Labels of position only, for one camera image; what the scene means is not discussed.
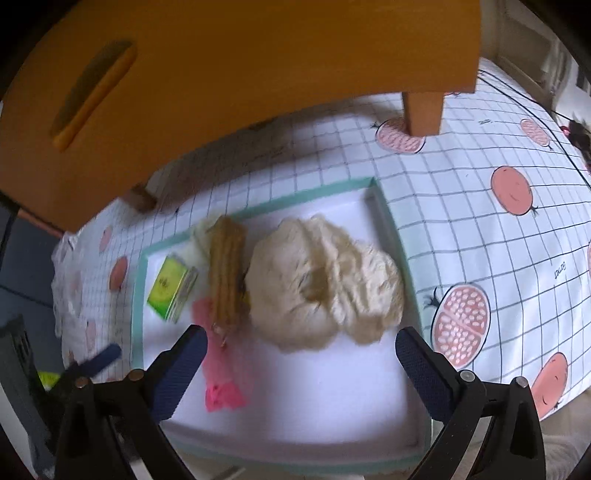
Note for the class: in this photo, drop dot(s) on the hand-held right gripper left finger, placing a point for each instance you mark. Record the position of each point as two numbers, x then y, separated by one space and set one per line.
178 369

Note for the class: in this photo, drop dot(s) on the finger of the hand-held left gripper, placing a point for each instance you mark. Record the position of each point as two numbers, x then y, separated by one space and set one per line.
101 360

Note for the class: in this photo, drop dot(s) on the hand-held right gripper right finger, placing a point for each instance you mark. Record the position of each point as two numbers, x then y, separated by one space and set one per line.
422 374

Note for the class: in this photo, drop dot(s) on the green foil packet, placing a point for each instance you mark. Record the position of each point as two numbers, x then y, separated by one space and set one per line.
48 379

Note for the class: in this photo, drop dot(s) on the pink hair bow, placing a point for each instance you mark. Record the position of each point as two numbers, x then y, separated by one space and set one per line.
221 397

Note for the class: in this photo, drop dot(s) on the green paper box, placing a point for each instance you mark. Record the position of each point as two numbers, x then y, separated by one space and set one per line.
168 286

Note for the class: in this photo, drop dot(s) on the white tray with teal rim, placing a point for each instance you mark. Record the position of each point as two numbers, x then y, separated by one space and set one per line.
323 392

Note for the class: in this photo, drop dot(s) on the white hair claw clip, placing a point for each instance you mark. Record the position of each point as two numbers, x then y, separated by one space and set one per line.
203 242

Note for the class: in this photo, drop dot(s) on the cream fabric scrunchie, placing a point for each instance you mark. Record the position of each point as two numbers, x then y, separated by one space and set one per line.
332 277

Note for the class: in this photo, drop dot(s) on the wooden nightstand deep drawer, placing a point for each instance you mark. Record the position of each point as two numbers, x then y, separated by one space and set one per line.
231 46

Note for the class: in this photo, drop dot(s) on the wooden nightstand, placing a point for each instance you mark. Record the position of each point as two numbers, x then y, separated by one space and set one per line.
277 55

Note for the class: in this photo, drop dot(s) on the clear plastic bag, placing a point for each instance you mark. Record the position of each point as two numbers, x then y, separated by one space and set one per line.
64 286

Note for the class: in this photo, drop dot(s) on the white knit sweater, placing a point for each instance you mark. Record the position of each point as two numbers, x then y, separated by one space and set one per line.
559 454

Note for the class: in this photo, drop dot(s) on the black keys and charger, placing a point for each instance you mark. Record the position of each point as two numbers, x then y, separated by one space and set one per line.
579 138

